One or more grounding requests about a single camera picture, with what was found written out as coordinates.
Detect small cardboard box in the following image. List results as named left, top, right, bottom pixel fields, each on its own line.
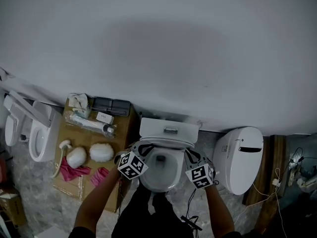
left=0, top=191, right=27, bottom=230

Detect white tube in plastic bag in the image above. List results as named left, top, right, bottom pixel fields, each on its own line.
left=65, top=112, right=117, bottom=139

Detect person's right forearm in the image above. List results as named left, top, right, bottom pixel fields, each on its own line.
left=204, top=183, right=236, bottom=233

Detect white toilet with tank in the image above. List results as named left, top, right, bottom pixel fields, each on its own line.
left=138, top=117, right=201, bottom=193

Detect small white box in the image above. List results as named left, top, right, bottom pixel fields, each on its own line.
left=95, top=111, right=115, bottom=124

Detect person's left forearm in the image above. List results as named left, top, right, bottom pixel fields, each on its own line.
left=73, top=166, right=125, bottom=234

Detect pink cloth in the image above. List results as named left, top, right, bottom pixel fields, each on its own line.
left=59, top=156, right=92, bottom=182
left=90, top=167, right=110, bottom=188

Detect white long-handled brush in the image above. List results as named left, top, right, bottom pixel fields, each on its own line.
left=50, top=139, right=73, bottom=179

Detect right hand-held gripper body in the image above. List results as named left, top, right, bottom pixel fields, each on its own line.
left=185, top=156, right=219, bottom=190

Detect red object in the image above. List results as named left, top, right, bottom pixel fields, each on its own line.
left=0, top=157, right=7, bottom=183

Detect black plastic tray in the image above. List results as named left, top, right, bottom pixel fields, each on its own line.
left=91, top=96, right=132, bottom=117

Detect person's black shirt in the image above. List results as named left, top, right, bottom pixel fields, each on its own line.
left=71, top=226, right=251, bottom=238

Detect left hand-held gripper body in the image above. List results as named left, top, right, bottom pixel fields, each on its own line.
left=113, top=144, right=150, bottom=181

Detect raised white toilet lid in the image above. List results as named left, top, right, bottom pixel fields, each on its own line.
left=139, top=135, right=196, bottom=151

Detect white flat panel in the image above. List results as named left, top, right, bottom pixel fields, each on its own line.
left=33, top=225, right=73, bottom=238

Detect large cardboard box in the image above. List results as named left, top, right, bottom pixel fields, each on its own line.
left=53, top=97, right=140, bottom=213

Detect white toilet with raised lid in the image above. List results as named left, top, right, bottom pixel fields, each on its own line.
left=8, top=90, right=63, bottom=163

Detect white cable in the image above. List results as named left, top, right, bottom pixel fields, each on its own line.
left=232, top=167, right=288, bottom=234

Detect white crumpled rag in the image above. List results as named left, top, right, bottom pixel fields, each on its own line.
left=67, top=92, right=89, bottom=109

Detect white rounded smart toilet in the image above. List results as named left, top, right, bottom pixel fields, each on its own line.
left=212, top=126, right=264, bottom=196

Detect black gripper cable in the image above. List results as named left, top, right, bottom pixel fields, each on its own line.
left=117, top=179, right=125, bottom=209
left=180, top=186, right=203, bottom=233

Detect white fluffy mop pad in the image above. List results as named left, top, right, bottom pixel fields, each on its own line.
left=66, top=146, right=88, bottom=169
left=89, top=142, right=115, bottom=163

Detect person's black trousers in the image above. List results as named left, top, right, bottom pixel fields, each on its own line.
left=111, top=186, right=195, bottom=238

